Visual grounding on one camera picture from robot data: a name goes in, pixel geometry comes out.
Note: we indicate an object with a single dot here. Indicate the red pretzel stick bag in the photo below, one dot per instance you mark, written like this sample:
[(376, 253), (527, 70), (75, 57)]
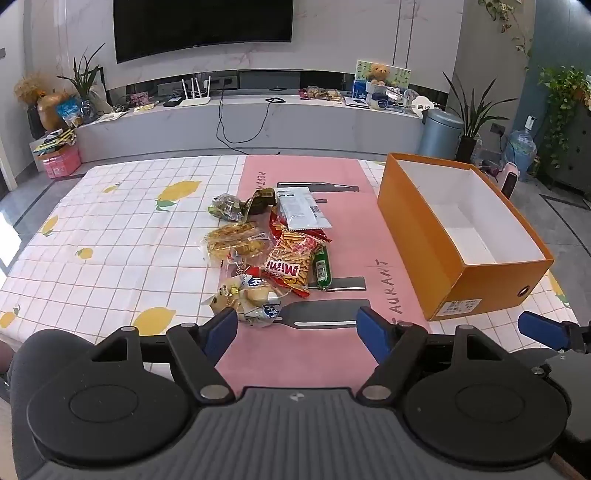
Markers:
[(288, 263)]

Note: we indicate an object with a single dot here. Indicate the pile of small wrapped sweets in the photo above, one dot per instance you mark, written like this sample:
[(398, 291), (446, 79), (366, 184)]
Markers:
[(321, 93)]

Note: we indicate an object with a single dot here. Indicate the white router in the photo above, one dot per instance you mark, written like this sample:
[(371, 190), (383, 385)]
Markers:
[(195, 99)]

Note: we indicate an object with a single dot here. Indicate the silver white snack packet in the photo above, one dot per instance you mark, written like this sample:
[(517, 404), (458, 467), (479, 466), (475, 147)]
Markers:
[(300, 207)]

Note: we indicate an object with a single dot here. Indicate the blue snack bag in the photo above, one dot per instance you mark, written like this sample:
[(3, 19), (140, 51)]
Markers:
[(70, 113)]

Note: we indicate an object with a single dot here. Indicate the dried yellow flowers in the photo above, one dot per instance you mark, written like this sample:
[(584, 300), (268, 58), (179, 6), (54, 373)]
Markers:
[(28, 87)]

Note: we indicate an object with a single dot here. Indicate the long-leaf plant in black pot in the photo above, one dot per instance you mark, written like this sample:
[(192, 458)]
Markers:
[(465, 147)]

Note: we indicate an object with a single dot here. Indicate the brown teddy bear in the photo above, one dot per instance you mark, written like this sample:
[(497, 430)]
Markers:
[(379, 74)]

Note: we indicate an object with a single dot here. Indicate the clear green snack packet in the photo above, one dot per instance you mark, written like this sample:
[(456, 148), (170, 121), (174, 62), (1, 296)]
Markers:
[(225, 206)]

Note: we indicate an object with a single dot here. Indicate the dark olive snack packet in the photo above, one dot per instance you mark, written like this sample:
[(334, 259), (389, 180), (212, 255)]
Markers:
[(259, 202)]

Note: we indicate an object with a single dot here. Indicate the dark grey cabinet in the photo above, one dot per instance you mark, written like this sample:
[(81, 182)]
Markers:
[(577, 166)]

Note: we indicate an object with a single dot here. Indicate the yellow paper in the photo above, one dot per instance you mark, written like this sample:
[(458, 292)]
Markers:
[(144, 107)]

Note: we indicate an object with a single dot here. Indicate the pink storage box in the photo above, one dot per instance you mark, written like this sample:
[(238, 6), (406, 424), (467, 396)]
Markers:
[(60, 164)]

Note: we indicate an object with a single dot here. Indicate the white blue bread packet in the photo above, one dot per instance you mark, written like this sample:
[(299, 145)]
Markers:
[(251, 302)]

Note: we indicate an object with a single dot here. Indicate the black vase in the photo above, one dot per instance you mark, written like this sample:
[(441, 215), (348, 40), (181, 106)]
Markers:
[(35, 122)]

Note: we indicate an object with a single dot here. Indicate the loose white papers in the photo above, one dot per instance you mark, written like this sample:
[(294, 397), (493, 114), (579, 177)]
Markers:
[(111, 117)]

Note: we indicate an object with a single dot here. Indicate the orange gourd vase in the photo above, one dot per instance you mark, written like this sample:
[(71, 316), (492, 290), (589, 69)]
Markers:
[(51, 113)]

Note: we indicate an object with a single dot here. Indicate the long grey television console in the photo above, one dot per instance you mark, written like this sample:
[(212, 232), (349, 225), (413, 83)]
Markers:
[(300, 124)]

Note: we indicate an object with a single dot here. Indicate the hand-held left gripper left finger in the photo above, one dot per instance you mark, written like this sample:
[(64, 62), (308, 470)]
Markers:
[(222, 330)]

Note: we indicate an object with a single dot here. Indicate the hanging green vine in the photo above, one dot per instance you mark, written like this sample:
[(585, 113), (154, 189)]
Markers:
[(505, 18)]

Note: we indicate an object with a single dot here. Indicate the pink space heater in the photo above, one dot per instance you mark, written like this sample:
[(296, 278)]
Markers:
[(510, 180)]

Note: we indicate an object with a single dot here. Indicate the black wall television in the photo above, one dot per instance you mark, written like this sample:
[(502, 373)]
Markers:
[(203, 27)]

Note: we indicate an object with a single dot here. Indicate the blue pedal trash can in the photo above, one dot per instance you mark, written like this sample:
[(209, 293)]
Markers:
[(438, 136)]

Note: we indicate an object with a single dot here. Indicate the lemon print checked tablecloth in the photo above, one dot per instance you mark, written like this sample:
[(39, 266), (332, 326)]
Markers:
[(115, 230)]

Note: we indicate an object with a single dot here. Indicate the pink card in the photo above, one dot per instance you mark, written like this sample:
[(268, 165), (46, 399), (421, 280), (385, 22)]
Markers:
[(138, 98)]

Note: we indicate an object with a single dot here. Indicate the blue printed box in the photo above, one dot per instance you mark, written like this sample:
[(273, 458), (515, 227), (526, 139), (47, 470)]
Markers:
[(360, 91)]

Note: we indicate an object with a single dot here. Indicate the pink printed mat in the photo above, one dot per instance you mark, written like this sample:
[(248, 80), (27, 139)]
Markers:
[(351, 230)]

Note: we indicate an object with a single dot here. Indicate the stack of yellow black booklets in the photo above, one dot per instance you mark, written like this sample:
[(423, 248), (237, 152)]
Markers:
[(53, 141)]

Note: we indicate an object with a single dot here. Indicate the green sausage packet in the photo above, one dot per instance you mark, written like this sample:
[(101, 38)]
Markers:
[(322, 270)]

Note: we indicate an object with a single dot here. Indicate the black set-top box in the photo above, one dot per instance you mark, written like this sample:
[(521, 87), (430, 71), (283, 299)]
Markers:
[(172, 102)]

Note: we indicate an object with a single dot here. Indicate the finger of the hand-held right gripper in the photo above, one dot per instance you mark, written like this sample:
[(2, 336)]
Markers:
[(542, 328)]

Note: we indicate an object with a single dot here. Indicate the green ivy plant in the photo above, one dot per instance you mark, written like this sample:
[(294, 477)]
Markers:
[(565, 106)]

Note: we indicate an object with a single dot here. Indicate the orange cardboard box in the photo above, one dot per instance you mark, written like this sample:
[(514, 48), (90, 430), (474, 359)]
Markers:
[(415, 230)]

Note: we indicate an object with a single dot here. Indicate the blue water jug with pump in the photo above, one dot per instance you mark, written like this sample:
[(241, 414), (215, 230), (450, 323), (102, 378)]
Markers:
[(521, 147)]

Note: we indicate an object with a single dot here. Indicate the clear packet of yellow cakes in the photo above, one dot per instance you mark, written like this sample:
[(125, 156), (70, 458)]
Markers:
[(235, 242)]

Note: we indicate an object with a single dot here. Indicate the green plant in glass vase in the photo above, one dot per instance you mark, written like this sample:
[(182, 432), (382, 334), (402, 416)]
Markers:
[(85, 78)]

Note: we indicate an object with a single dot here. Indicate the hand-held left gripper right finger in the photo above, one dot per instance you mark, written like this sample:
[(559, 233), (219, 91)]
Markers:
[(373, 333)]

